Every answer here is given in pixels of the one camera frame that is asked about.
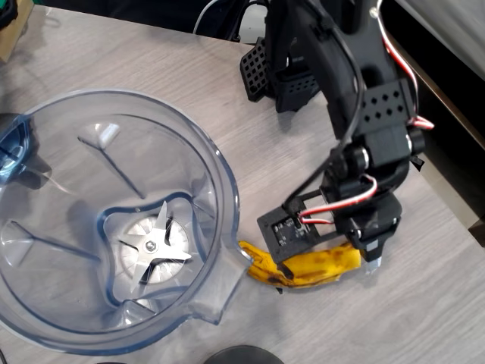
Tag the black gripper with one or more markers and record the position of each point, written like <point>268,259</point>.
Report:
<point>373,224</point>

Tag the spotted yellow banana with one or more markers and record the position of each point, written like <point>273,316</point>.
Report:
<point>314,269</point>

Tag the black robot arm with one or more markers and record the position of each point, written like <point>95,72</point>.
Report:
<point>341,76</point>

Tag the clear blue plastic container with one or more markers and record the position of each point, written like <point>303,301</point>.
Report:
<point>57,113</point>

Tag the black round object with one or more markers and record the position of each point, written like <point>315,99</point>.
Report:
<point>242,356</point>

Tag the brown cardboard box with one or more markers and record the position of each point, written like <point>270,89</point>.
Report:
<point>13,38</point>

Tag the black bulky object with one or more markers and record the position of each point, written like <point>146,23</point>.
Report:
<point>7,11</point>

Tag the black camera board mount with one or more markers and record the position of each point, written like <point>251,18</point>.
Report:
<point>273,227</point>

